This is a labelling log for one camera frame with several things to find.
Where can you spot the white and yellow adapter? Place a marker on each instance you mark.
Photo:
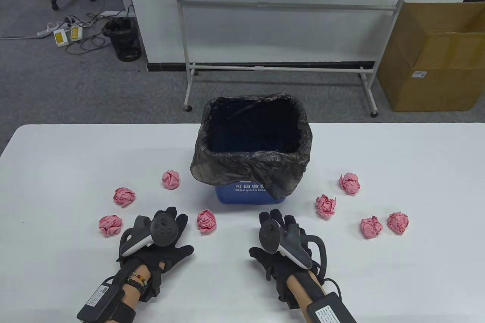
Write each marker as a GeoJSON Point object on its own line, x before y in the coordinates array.
{"type": "Point", "coordinates": [76, 33]}
{"type": "Point", "coordinates": [60, 38]}

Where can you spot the pink paper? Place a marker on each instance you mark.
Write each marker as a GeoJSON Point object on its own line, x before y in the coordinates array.
{"type": "Point", "coordinates": [371, 227]}
{"type": "Point", "coordinates": [349, 183]}
{"type": "Point", "coordinates": [206, 221]}
{"type": "Point", "coordinates": [171, 179]}
{"type": "Point", "coordinates": [326, 205]}
{"type": "Point", "coordinates": [398, 222]}
{"type": "Point", "coordinates": [124, 196]}
{"type": "Point", "coordinates": [110, 225]}

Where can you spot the black plastic bin liner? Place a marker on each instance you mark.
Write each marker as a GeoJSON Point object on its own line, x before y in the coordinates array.
{"type": "Point", "coordinates": [227, 167]}

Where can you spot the black mesh wastebasket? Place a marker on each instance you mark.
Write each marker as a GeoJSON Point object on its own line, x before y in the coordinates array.
{"type": "Point", "coordinates": [123, 42]}

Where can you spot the brown cardboard box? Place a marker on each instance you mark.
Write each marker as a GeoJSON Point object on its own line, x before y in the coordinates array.
{"type": "Point", "coordinates": [435, 88]}

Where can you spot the white power strip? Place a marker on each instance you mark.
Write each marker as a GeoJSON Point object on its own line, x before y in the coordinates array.
{"type": "Point", "coordinates": [47, 30]}

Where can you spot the person's left hand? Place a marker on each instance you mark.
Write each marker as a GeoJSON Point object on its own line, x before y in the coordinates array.
{"type": "Point", "coordinates": [183, 253]}

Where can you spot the blue recycling bin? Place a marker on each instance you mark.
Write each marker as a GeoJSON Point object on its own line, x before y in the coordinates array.
{"type": "Point", "coordinates": [242, 196]}

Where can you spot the grey metal whiteboard stand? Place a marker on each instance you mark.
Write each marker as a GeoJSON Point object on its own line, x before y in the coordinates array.
{"type": "Point", "coordinates": [265, 5]}

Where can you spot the person's right hand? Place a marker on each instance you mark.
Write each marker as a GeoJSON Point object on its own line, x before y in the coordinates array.
{"type": "Point", "coordinates": [265, 259]}

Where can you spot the black and white controller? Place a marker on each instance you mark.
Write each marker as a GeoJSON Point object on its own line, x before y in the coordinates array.
{"type": "Point", "coordinates": [163, 230]}
{"type": "Point", "coordinates": [269, 236]}

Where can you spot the black wrist sensor box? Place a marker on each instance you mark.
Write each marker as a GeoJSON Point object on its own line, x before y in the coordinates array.
{"type": "Point", "coordinates": [98, 300]}
{"type": "Point", "coordinates": [329, 309]}

